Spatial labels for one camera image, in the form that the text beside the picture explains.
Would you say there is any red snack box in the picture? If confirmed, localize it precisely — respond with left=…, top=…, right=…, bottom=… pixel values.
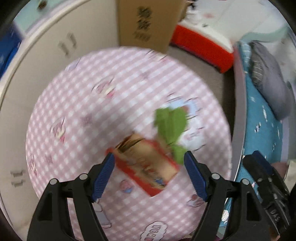
left=106, top=133, right=180, bottom=197

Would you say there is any teal candy pattern bed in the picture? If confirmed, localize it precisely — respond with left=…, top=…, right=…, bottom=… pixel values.
left=233, top=40, right=290, bottom=239

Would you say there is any pink checked tablecloth table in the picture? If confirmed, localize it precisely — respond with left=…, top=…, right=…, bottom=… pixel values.
left=26, top=47, right=232, bottom=240

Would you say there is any grey folded duvet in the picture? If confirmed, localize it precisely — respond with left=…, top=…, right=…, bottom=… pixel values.
left=250, top=41, right=292, bottom=121

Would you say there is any red bench with white top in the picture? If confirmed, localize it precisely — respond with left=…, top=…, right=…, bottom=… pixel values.
left=171, top=20, right=234, bottom=73

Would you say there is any large brown cardboard box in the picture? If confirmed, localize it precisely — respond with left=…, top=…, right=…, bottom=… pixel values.
left=117, top=0, right=185, bottom=53

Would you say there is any white plastic bag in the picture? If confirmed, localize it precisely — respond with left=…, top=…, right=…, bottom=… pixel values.
left=185, top=1, right=203, bottom=25

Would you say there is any white cabinet with handles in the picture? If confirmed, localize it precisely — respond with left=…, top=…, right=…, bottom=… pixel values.
left=1, top=1, right=118, bottom=240

